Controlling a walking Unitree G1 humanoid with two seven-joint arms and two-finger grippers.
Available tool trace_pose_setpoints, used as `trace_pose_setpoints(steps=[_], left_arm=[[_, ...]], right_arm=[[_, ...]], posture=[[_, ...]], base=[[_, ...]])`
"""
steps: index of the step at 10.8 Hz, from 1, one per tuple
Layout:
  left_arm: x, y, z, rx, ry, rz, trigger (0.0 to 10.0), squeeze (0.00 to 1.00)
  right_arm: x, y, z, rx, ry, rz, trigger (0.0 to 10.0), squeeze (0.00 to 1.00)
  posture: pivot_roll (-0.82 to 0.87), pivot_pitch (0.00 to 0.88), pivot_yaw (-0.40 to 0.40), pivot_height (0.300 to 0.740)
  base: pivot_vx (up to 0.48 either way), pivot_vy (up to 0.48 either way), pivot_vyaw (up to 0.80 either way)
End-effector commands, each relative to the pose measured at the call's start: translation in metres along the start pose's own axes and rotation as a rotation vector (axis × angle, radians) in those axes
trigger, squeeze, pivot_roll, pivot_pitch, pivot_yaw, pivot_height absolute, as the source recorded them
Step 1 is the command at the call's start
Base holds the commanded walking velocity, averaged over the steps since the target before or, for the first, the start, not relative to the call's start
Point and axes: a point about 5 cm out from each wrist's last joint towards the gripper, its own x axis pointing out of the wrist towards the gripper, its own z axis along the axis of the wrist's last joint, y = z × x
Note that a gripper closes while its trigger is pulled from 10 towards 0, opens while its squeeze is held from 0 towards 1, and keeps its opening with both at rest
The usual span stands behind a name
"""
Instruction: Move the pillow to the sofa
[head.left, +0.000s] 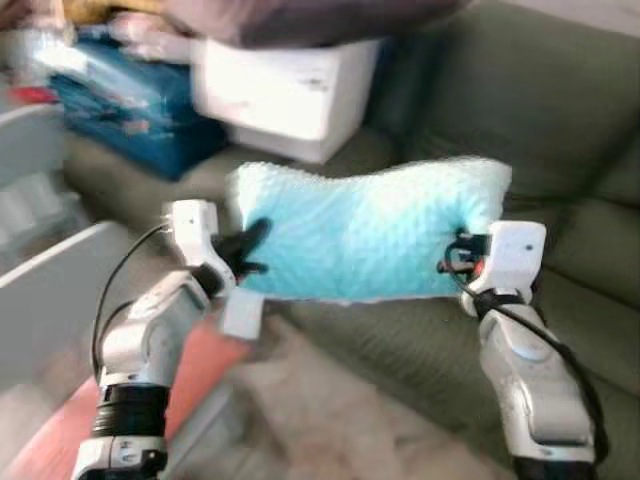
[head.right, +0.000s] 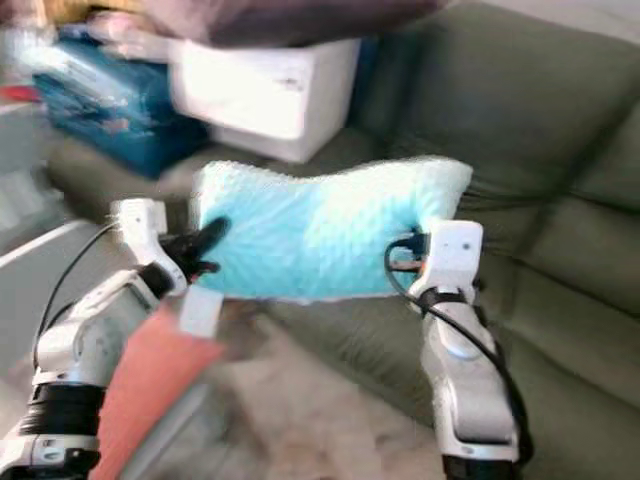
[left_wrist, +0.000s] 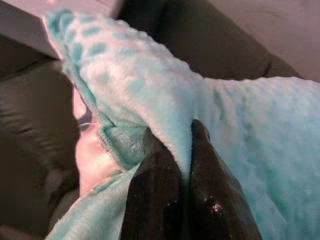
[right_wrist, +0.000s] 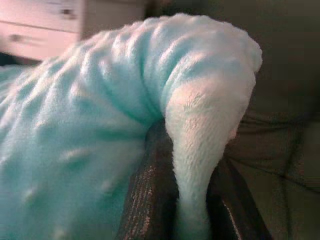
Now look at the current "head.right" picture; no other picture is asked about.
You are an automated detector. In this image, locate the teal dotted pillow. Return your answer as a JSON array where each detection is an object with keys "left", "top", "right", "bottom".
[{"left": 192, "top": 157, "right": 474, "bottom": 304}]

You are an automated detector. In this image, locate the orange dotted pillow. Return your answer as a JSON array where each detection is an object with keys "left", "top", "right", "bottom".
[{"left": 95, "top": 305, "right": 226, "bottom": 480}]

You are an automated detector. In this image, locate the dark green leather sofa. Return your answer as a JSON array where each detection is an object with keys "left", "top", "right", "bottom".
[{"left": 45, "top": 0, "right": 640, "bottom": 480}]

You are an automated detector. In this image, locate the white drawer unit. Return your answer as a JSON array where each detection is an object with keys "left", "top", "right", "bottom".
[{"left": 168, "top": 38, "right": 361, "bottom": 166}]

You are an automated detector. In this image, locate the blue hard suitcase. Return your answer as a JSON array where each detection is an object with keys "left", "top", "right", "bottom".
[{"left": 20, "top": 28, "right": 211, "bottom": 181}]

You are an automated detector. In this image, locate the grey brown cloth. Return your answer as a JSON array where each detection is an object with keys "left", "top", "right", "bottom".
[{"left": 140, "top": 0, "right": 446, "bottom": 49}]

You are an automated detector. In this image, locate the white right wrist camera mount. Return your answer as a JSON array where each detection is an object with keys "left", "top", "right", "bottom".
[{"left": 410, "top": 220, "right": 484, "bottom": 296}]

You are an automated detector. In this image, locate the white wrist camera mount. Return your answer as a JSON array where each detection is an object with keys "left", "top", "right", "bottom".
[
  {"left": 110, "top": 197, "right": 176, "bottom": 291},
  {"left": 410, "top": 220, "right": 484, "bottom": 296}
]

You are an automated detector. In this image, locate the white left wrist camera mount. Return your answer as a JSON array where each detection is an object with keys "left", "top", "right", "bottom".
[{"left": 110, "top": 197, "right": 176, "bottom": 291}]

